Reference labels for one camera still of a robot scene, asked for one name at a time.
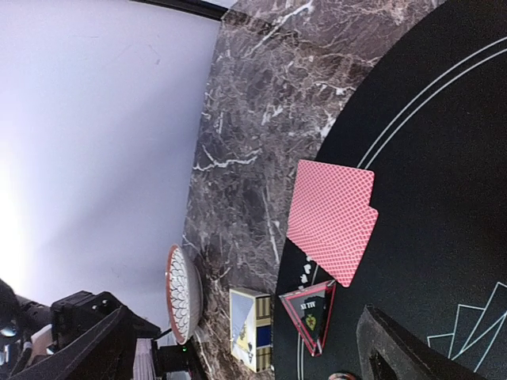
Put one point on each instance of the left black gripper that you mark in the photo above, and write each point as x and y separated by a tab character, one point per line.
75	314

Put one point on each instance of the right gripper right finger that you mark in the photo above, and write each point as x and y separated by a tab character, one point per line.
388	351

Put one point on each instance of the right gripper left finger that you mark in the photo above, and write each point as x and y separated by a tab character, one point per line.
106	351

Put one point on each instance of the triangular red dealer button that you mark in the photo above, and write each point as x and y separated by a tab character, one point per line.
310	310

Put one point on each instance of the red card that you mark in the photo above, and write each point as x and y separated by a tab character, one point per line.
344	249
327	202

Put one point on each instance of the red playing card deck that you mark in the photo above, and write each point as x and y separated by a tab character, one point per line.
143	366

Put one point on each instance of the black poker chip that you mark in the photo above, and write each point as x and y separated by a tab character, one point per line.
342	375

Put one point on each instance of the floral ceramic plate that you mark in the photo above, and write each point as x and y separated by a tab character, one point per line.
184	294

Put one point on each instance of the yellow playing card box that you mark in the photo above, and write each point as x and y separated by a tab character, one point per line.
251	328

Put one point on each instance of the round black poker mat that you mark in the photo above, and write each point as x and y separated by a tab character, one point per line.
430	121

